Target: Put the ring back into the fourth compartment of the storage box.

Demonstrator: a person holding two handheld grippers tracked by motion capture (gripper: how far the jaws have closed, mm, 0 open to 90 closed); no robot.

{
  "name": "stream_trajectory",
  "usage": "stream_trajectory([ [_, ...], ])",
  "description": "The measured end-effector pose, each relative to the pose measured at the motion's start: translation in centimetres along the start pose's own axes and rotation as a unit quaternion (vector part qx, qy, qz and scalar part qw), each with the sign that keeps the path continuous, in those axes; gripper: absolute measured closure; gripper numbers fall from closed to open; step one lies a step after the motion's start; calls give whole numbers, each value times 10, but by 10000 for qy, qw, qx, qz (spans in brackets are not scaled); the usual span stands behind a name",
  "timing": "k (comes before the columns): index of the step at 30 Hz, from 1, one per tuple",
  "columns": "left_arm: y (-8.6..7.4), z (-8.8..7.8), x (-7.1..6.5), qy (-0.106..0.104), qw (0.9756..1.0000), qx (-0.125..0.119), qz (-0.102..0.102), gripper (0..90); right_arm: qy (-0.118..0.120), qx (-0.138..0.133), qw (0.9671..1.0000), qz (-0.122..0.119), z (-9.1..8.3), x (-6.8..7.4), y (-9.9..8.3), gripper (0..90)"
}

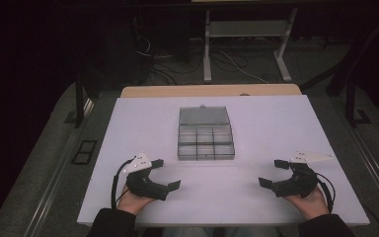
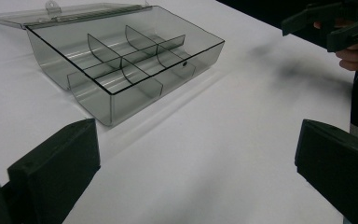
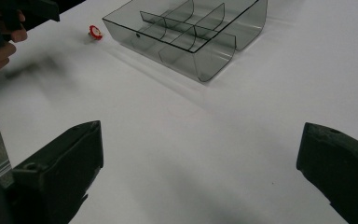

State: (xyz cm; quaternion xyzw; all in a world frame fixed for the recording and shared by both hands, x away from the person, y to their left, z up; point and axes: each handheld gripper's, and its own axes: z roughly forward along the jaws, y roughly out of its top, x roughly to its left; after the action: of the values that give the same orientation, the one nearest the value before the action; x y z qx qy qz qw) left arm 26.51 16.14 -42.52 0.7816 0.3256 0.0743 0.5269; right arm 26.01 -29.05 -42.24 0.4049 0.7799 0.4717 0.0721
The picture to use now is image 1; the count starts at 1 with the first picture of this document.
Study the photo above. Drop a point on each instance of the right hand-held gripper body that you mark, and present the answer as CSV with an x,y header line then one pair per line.
x,y
299,184

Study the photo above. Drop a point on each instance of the person's left hand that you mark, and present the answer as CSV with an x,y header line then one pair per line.
x,y
131,204

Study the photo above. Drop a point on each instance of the wooden table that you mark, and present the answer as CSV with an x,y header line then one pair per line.
x,y
177,90

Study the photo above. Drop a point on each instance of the person's right hand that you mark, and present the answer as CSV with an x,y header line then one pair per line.
x,y
312,205

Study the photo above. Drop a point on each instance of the white board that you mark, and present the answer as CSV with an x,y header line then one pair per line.
x,y
243,197

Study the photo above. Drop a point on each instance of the clear plastic compartment box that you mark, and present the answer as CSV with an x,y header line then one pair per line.
x,y
205,141

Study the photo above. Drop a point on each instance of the white metal stand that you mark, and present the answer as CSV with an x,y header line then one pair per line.
x,y
248,29

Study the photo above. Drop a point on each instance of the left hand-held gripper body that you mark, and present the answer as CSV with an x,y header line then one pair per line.
x,y
144,187

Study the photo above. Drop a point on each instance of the black metal stand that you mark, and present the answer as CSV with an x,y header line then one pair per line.
x,y
79,105
350,105

